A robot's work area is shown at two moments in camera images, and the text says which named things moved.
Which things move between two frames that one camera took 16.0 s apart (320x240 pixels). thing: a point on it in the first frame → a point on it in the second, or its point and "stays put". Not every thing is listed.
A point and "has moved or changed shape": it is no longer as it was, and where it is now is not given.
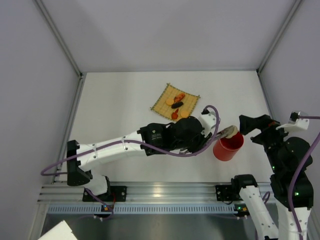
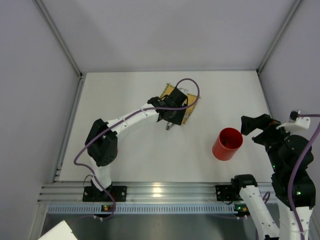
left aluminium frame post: [62, 43] stays put
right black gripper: [261, 126] stays put
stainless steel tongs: [225, 132] has moved or changed shape
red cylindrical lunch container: [225, 149] stays put
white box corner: [61, 231] stays put
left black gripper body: [208, 138] → [172, 117]
